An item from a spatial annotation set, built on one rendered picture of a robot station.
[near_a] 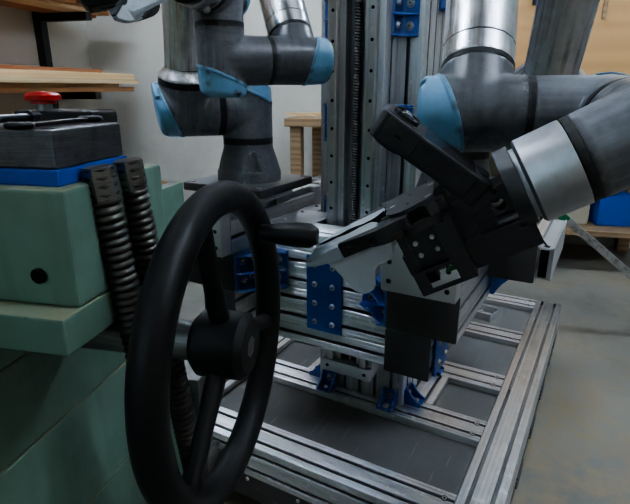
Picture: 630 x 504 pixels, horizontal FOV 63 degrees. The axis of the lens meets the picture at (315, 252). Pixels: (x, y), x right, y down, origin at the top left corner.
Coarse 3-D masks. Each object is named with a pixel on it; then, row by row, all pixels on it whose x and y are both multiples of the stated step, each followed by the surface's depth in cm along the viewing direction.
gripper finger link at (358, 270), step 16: (368, 224) 48; (336, 240) 49; (320, 256) 49; (336, 256) 48; (352, 256) 48; (368, 256) 48; (384, 256) 47; (352, 272) 49; (368, 272) 48; (368, 288) 49
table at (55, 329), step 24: (168, 192) 70; (168, 216) 70; (0, 312) 38; (24, 312) 38; (48, 312) 38; (72, 312) 38; (96, 312) 40; (0, 336) 38; (24, 336) 38; (48, 336) 37; (72, 336) 38
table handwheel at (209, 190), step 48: (240, 192) 44; (192, 240) 35; (144, 288) 33; (96, 336) 47; (144, 336) 32; (192, 336) 44; (240, 336) 43; (144, 384) 32; (144, 432) 32; (240, 432) 52; (144, 480) 33; (192, 480) 40
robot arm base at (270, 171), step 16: (224, 144) 119; (240, 144) 116; (256, 144) 116; (272, 144) 121; (224, 160) 119; (240, 160) 116; (256, 160) 117; (272, 160) 120; (224, 176) 118; (240, 176) 116; (256, 176) 117; (272, 176) 119
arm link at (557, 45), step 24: (552, 0) 74; (576, 0) 72; (552, 24) 76; (576, 24) 75; (528, 48) 83; (552, 48) 78; (576, 48) 78; (528, 72) 84; (552, 72) 81; (576, 72) 82
